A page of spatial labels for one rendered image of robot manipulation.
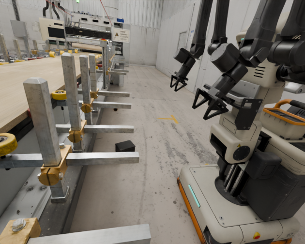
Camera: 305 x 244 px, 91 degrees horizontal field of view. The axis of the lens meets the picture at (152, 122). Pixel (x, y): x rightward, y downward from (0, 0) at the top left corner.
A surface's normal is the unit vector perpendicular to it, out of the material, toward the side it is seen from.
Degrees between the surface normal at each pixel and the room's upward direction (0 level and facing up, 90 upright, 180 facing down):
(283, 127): 92
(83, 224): 0
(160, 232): 0
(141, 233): 0
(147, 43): 90
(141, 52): 90
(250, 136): 90
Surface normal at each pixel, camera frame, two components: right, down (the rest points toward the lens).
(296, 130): 0.18, 0.48
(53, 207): 0.11, -0.89
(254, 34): -0.97, -0.05
